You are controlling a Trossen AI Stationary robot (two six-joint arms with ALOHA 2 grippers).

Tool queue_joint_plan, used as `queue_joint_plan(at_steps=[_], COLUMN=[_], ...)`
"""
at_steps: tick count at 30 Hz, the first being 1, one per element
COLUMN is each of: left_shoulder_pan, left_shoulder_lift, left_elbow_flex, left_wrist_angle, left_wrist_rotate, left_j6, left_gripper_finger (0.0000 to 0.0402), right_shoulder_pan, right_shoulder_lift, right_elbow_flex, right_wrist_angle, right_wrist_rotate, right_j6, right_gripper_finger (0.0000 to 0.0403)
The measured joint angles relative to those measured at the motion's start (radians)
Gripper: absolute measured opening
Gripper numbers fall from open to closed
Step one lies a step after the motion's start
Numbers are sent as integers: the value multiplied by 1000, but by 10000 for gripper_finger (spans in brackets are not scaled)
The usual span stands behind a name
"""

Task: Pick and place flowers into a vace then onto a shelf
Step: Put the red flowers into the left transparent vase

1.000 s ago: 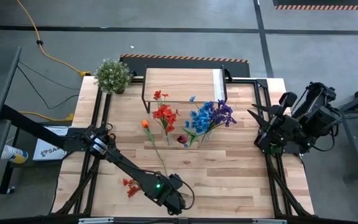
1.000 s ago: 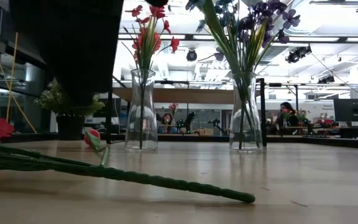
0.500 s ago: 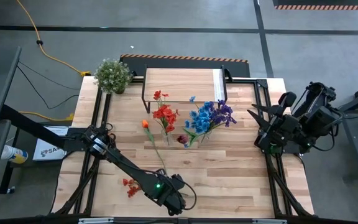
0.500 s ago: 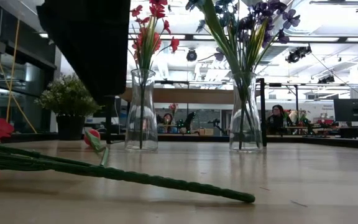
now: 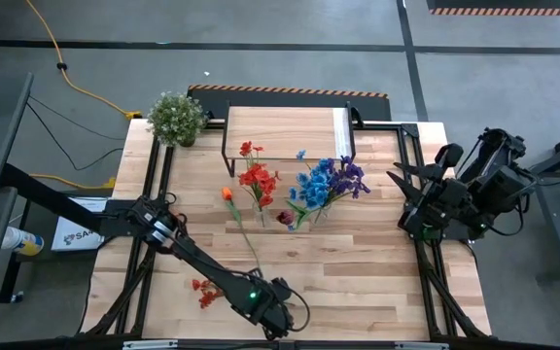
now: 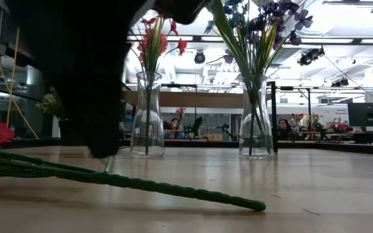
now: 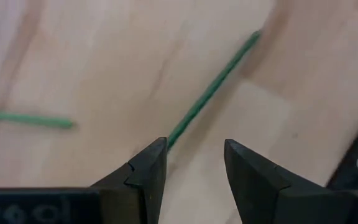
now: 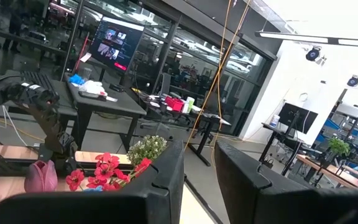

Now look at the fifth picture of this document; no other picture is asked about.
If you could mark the white and yellow spray can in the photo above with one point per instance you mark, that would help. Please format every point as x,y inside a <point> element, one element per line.
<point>22,240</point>

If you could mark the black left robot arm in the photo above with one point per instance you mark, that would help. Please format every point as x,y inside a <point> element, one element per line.
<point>202,257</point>

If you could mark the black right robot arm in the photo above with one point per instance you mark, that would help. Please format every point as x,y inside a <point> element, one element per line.
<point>499,185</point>

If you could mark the pink artificial tulip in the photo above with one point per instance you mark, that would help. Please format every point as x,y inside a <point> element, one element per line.
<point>286,217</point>

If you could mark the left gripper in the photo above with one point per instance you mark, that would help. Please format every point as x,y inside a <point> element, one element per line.
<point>277,304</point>

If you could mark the silver metal bracket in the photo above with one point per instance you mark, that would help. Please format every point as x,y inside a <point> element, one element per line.
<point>421,346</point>
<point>149,345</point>

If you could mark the orange artificial tulip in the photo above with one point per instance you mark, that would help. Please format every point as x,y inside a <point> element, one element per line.
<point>226,193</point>

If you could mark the purple artificial flower bunch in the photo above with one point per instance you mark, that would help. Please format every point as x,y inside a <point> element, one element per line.
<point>350,175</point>

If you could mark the red artificial flower bunch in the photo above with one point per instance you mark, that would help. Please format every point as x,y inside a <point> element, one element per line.
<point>207,296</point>
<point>258,177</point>

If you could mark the black diagonal support beam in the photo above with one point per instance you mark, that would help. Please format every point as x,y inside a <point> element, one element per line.
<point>42,193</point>

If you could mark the black mat with hazard stripe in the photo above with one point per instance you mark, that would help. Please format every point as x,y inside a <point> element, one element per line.
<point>503,4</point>
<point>285,98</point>

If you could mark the black metal table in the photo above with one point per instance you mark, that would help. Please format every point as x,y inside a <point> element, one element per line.
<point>552,243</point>

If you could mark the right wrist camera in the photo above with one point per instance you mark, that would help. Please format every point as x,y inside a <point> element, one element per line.
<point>449,155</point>

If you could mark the white printed box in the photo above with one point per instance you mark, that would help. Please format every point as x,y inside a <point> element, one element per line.
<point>73,238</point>

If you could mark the black aluminium rig frame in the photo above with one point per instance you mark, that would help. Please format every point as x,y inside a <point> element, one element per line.
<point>410,130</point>

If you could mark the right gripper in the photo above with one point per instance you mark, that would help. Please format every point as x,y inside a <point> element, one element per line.
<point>435,206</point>

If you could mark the clear glass vase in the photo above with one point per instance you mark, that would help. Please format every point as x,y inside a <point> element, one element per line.
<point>320,216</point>
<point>262,219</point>

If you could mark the potted green plant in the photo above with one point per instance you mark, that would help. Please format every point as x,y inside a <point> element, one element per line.
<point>175,119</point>

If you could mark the wooden shelf with black frame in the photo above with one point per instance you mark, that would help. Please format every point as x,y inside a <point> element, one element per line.
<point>280,126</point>

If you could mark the blue artificial flower bunch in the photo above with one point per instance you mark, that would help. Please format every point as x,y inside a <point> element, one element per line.
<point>316,187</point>

